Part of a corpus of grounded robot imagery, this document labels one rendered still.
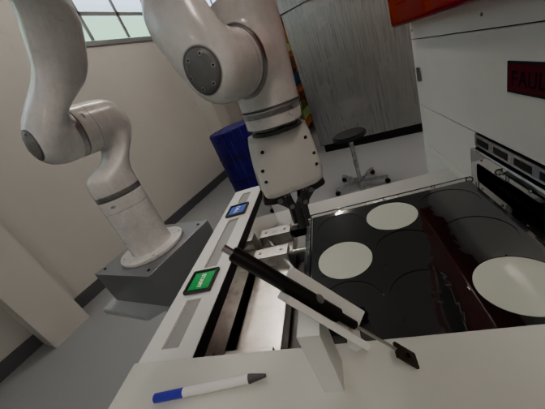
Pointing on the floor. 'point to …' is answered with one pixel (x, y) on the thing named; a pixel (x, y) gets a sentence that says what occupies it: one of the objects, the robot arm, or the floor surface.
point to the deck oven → (354, 68)
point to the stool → (355, 158)
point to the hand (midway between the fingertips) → (300, 214)
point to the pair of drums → (235, 155)
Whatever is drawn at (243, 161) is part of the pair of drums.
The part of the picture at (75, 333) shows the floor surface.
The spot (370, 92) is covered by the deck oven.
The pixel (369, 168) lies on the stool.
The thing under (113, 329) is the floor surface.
